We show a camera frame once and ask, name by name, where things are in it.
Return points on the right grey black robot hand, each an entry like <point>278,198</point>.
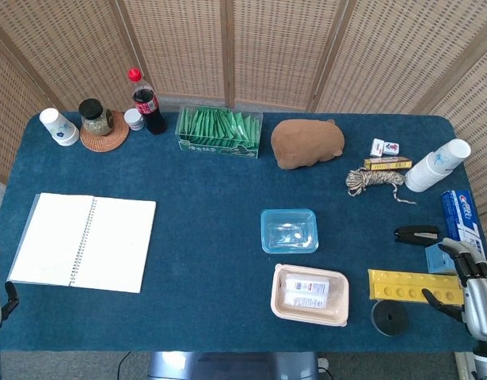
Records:
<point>480,301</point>

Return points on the white spiral notebook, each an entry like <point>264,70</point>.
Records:
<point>108,245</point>

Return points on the dark robot base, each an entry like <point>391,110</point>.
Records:
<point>227,366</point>

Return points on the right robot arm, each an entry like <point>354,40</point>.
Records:
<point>486,362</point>

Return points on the small light blue box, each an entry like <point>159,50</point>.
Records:
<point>439,259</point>

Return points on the yellow tray with round holes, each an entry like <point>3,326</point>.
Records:
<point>401,287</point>

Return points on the blue toothpaste box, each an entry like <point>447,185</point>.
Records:
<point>463,217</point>

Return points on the black tape roll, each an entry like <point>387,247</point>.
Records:
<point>397,320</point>

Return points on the black stapler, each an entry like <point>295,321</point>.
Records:
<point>417,234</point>

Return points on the stack of blue-line paper cups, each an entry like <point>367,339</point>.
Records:
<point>433,168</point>

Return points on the beige food tray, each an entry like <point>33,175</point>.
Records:
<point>338,301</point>

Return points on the long yellow red box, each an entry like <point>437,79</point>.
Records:
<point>387,163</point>

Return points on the white packaged item with labels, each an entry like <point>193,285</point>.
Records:
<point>306,293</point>

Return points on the mahjong tiles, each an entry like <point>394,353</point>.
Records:
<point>376,148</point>

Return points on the white paper cup left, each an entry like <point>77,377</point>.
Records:
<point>63,128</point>

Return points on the round woven rattan coaster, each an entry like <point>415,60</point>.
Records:
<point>112,140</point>

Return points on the clear container with blue lid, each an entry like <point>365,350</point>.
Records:
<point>288,231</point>

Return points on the glass jar with black lid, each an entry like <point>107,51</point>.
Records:
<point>94,118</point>

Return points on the small white cream jar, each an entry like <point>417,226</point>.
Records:
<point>134,118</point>

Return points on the brown plush capybara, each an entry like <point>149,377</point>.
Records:
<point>306,142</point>

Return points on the blue table cloth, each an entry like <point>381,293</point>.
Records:
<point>211,198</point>

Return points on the cola bottle with red cap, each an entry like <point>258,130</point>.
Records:
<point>148,107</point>

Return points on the clear box of green tea bags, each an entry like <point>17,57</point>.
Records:
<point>219,132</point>

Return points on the woven bamboo folding screen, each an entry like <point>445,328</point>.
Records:
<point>267,47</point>

